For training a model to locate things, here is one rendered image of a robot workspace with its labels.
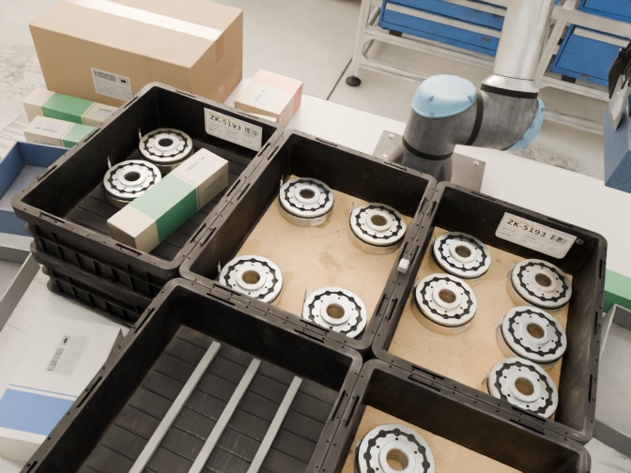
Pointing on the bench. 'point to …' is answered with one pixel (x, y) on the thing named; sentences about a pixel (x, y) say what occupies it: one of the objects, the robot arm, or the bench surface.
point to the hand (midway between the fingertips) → (622, 120)
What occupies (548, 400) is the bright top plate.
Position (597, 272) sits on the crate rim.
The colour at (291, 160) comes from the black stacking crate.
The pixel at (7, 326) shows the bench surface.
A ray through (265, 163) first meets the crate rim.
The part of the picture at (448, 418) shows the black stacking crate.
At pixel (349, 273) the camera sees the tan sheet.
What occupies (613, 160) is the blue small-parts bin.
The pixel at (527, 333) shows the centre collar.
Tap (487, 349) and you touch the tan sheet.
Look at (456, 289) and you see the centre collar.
